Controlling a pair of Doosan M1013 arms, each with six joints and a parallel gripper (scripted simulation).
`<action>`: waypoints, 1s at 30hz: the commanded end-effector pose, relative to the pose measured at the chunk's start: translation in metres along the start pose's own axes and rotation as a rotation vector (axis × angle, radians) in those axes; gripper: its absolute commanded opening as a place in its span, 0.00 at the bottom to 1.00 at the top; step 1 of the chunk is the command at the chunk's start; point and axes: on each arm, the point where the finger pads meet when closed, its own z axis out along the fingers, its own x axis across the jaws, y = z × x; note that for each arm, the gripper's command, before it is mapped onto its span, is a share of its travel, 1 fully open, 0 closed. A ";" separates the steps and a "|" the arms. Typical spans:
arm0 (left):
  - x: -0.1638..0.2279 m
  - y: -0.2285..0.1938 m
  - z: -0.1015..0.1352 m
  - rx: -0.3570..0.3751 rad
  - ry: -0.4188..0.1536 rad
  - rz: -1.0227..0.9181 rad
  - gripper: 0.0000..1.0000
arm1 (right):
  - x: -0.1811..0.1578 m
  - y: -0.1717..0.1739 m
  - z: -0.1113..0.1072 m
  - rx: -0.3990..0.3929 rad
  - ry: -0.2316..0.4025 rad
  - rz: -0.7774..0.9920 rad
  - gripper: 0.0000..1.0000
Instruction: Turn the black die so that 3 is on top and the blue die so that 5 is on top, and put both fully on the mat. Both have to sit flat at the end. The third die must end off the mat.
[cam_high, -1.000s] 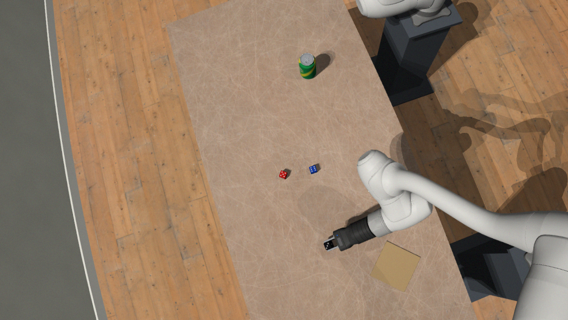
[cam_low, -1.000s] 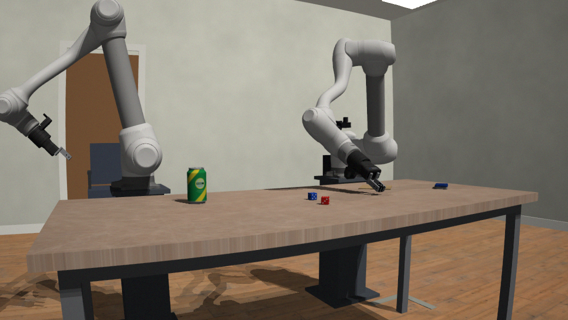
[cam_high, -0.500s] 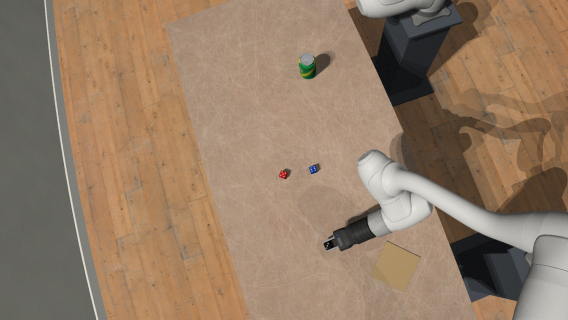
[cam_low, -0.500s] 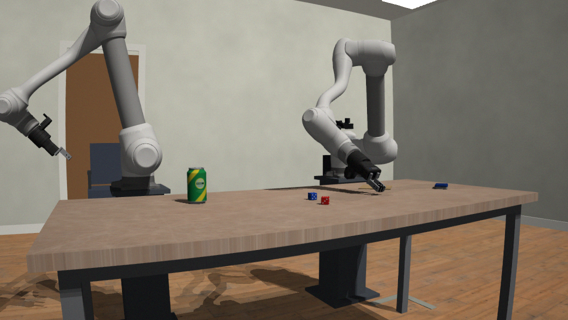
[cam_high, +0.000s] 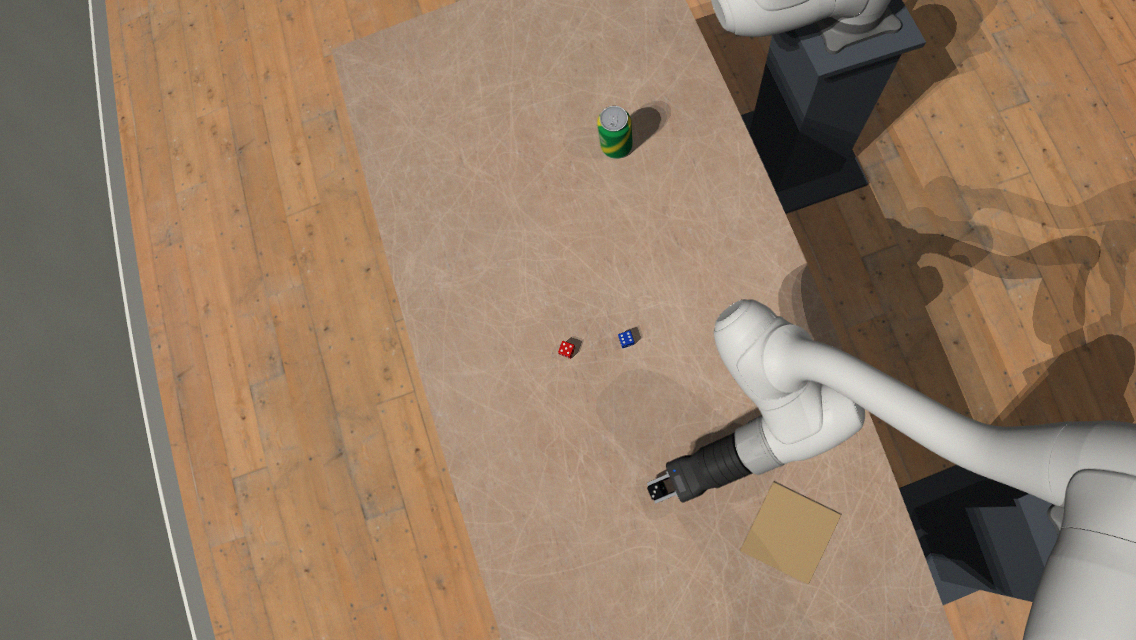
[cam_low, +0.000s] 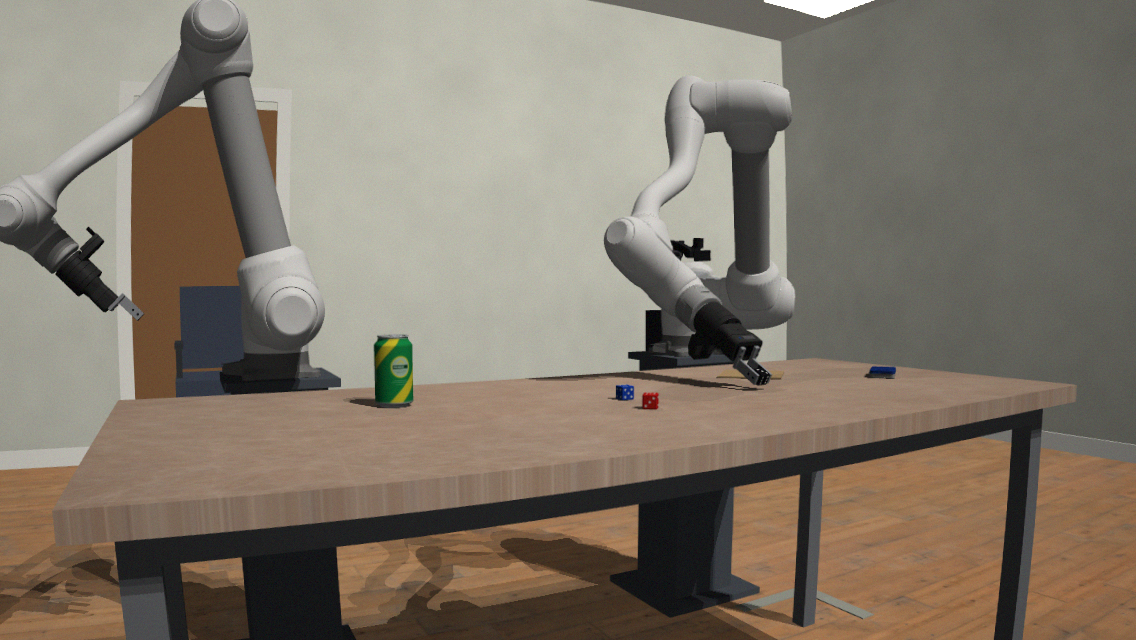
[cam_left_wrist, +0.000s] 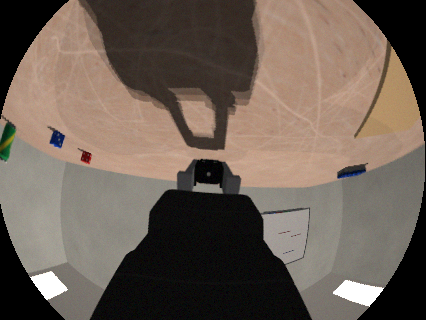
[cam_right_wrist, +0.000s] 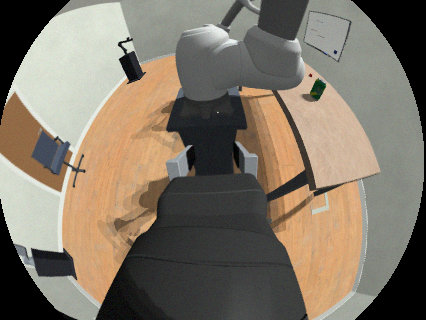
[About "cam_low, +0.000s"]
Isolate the green soda can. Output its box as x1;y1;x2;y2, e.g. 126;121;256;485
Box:
374;334;414;408

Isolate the tan square mat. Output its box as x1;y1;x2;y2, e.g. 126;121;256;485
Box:
717;369;784;379

